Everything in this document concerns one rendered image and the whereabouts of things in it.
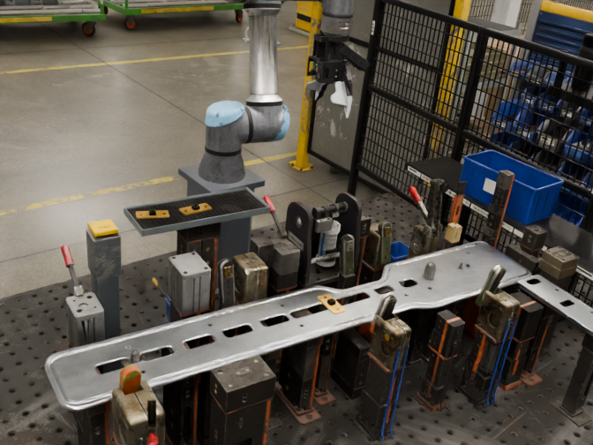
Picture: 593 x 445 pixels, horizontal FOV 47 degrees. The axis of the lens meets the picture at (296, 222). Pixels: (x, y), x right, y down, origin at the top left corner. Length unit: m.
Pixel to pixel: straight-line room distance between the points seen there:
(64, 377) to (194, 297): 0.37
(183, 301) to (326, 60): 0.69
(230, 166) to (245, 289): 0.51
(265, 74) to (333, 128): 2.68
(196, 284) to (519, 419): 0.98
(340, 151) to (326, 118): 0.26
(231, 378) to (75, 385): 0.32
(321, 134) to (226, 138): 2.83
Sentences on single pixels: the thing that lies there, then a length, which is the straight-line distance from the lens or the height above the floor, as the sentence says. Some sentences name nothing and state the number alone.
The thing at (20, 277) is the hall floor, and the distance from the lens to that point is 3.77.
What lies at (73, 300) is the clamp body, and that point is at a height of 1.06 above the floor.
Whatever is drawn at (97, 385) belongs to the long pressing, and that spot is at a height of 1.00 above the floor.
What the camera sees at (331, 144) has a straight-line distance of 4.83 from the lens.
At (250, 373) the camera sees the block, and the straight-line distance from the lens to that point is 1.50.
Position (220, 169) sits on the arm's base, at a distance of 2.14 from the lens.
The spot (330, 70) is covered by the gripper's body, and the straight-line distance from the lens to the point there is 1.75.
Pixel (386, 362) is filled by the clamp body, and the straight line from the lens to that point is 1.72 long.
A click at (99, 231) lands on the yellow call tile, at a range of 1.74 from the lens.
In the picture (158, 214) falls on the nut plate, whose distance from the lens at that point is 1.81.
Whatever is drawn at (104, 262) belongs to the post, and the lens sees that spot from 1.77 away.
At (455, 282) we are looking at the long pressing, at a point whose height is 1.00.
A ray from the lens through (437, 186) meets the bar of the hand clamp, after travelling 2.08.
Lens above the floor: 2.00
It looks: 27 degrees down
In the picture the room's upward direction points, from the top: 6 degrees clockwise
